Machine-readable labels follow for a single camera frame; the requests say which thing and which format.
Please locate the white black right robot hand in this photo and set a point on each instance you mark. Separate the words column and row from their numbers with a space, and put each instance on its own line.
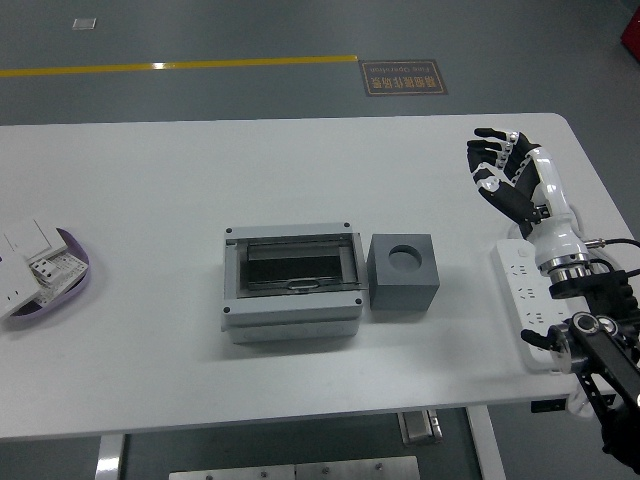
column 550, row 200

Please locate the grey box with clear lid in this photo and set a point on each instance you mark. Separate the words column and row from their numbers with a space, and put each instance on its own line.
column 290, row 315

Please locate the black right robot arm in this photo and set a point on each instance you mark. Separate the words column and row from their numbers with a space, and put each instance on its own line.
column 610, row 350

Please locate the grey cube with round hole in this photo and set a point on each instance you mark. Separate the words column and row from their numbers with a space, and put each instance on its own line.
column 400, row 292

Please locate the white power strip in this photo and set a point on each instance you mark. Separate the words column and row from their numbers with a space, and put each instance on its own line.
column 522, row 290

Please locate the red object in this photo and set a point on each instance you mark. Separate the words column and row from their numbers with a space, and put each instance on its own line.
column 631, row 32

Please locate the brown floor sign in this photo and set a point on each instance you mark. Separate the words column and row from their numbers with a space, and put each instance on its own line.
column 403, row 78

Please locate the black flat bar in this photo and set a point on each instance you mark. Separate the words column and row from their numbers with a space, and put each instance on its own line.
column 549, row 406

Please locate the white table leg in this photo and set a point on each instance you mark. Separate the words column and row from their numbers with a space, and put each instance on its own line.
column 109, row 457
column 485, row 445

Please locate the yellow floor tape line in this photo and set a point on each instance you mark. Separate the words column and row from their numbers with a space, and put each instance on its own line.
column 175, row 65

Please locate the purple tray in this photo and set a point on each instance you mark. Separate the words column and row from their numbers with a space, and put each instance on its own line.
column 75, row 252

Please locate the small grey floor plate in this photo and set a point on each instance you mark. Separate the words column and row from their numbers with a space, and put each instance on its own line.
column 84, row 23

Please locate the white circuit breaker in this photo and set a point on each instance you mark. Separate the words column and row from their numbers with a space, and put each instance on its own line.
column 52, row 270

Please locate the white socket panel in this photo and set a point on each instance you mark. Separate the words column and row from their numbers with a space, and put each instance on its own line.
column 12, row 292

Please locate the grey metal table bracket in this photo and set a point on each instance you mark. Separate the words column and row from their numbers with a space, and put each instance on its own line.
column 421, row 427

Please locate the grey metal base plate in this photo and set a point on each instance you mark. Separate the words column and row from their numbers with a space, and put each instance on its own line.
column 300, row 470

